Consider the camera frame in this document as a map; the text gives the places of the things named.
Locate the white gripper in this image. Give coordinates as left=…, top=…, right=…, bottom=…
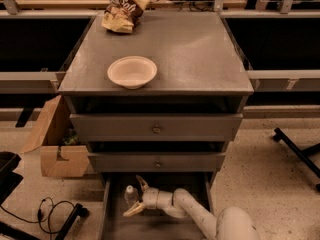
left=123, top=175, right=173, bottom=217

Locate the clear plastic water bottle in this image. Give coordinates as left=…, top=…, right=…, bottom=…
left=124, top=185, right=139, bottom=209

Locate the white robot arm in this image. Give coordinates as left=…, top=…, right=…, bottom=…
left=123, top=175, right=261, bottom=240

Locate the bottom grey drawer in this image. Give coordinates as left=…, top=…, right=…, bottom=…
left=99, top=172, right=213, bottom=240

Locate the grey drawer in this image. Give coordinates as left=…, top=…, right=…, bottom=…
left=70, top=114, right=242, bottom=142
left=88, top=152, right=225, bottom=172
left=99, top=172, right=213, bottom=240

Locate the middle grey drawer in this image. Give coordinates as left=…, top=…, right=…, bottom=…
left=88, top=152, right=225, bottom=172

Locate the top grey drawer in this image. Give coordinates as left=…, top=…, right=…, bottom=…
left=70, top=114, right=242, bottom=142

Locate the grey drawer cabinet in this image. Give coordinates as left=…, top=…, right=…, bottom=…
left=57, top=11, right=255, bottom=175

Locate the black chair base leg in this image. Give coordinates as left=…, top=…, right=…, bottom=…
left=55, top=203, right=89, bottom=240

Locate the cardboard box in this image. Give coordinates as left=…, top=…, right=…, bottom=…
left=21, top=95, right=90, bottom=178

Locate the white paper bowl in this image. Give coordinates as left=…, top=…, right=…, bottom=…
left=106, top=56, right=157, bottom=89

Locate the black stand leg right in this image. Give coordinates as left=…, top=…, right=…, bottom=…
left=273, top=128, right=320, bottom=178

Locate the crumpled chip bag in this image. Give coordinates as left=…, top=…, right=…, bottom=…
left=101, top=0, right=149, bottom=34

